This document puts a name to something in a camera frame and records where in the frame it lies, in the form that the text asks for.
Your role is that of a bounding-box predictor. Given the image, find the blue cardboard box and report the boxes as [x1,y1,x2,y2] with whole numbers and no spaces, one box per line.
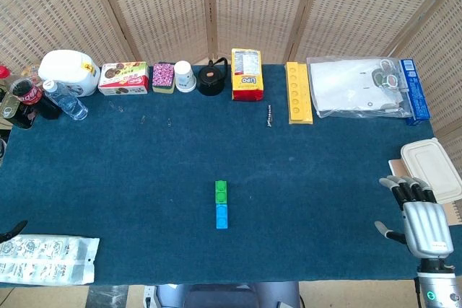
[399,58,432,126]

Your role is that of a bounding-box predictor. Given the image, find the grey robot torso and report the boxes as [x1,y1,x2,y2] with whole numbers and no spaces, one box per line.
[144,281,301,308]

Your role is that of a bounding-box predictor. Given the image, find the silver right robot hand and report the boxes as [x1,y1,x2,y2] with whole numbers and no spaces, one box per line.
[374,175,456,259]

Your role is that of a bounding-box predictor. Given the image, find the pink patterned sponge box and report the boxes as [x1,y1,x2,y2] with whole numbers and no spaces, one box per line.
[151,62,176,94]

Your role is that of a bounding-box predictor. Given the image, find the white plastic jug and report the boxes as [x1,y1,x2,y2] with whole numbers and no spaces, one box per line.
[38,49,102,98]

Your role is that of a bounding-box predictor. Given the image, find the blue toy brick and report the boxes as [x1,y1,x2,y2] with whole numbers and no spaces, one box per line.
[215,202,230,230]

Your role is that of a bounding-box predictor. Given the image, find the blue table cloth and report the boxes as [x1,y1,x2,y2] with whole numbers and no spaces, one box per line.
[0,63,445,289]

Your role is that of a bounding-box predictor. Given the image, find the black teapot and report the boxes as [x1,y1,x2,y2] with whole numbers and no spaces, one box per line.
[196,56,230,97]

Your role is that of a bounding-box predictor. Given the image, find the yellow tray with holes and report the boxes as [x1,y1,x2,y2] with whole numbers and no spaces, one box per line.
[285,61,315,126]

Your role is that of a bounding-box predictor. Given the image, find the brown spiral notebook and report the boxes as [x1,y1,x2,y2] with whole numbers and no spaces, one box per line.
[388,157,462,226]

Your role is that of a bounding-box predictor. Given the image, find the red white cookie box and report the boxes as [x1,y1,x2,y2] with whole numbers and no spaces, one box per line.
[97,61,150,97]

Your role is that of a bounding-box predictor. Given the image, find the clear plastic zip bag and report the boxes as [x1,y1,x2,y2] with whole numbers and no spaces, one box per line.
[306,56,413,120]

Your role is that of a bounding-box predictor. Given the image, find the clear plastic water bottle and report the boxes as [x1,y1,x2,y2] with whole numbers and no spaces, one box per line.
[42,79,89,122]

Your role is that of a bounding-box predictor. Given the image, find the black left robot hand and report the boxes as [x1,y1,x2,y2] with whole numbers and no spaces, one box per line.
[0,219,29,244]

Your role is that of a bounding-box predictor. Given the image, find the cola bottle red label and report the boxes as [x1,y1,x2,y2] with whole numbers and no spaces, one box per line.
[9,78,61,121]

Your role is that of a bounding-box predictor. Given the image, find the white paper cup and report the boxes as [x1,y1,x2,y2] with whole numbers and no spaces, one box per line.
[173,60,198,94]

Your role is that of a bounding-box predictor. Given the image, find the dark bottle red cap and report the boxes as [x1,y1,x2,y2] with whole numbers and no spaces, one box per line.
[0,65,38,131]

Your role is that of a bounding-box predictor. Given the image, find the white printed plastic package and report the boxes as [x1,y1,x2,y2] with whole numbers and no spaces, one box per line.
[0,233,101,286]

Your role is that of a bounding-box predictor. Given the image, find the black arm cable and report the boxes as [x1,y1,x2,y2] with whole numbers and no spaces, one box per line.
[414,276,423,308]

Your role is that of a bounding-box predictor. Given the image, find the green toy brick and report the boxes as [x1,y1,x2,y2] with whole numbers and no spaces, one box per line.
[214,180,230,205]

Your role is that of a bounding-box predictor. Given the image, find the beige lidded lunch box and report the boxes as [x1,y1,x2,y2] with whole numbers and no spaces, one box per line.
[400,137,462,208]

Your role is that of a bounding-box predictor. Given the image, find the yellow Lipo snack box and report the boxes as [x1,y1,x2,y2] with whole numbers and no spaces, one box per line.
[230,48,266,102]

